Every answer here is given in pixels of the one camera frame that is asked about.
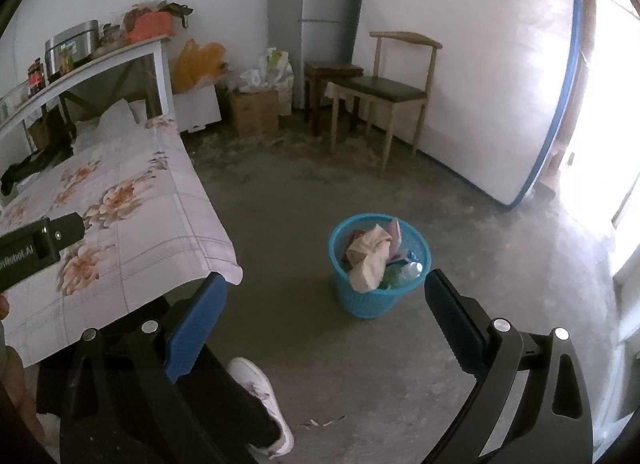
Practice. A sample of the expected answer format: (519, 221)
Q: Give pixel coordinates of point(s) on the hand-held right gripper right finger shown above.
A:
(452, 319)

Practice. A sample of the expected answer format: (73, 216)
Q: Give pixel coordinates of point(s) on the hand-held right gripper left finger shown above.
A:
(195, 324)

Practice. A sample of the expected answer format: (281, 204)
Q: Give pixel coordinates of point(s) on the green label plastic bottle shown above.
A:
(412, 270)

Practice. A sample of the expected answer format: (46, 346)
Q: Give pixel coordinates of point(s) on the blue plastic basket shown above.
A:
(370, 301)

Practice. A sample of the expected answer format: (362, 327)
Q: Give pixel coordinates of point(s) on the beige paper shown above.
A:
(370, 259)

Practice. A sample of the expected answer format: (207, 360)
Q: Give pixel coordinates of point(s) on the person's left forearm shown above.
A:
(20, 394)

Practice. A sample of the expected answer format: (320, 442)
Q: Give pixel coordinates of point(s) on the person's left hand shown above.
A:
(3, 306)

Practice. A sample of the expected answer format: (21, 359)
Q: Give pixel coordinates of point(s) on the dark cloth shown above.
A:
(25, 169)

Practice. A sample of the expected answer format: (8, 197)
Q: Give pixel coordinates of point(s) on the person's leg in dark trousers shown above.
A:
(225, 404)

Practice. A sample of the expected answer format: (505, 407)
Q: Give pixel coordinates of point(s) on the white shoe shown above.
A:
(260, 389)

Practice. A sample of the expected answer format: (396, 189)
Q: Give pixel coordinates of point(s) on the brown cardboard box under shelf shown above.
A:
(47, 129)

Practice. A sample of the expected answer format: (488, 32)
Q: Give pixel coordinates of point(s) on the pale floor scrap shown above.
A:
(322, 423)

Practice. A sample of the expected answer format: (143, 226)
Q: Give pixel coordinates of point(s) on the steel pot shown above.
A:
(70, 44)

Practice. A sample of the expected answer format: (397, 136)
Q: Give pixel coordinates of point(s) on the white box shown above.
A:
(197, 109)

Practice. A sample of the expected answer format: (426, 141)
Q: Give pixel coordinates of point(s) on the wooden chair with dark seat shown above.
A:
(390, 89)

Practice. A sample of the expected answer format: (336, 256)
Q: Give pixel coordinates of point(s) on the white mattress with blue edge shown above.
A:
(475, 69)

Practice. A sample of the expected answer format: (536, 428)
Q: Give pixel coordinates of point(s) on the orange plastic bag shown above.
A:
(200, 64)

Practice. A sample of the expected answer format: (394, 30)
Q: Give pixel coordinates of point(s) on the orange cloth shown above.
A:
(150, 26)

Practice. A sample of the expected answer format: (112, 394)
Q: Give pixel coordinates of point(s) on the white plastic bag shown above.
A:
(267, 69)

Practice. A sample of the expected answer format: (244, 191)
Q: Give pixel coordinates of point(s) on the dark wooden stool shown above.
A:
(330, 69)

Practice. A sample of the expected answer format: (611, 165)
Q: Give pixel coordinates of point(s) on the white frame shelf table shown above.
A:
(125, 51)

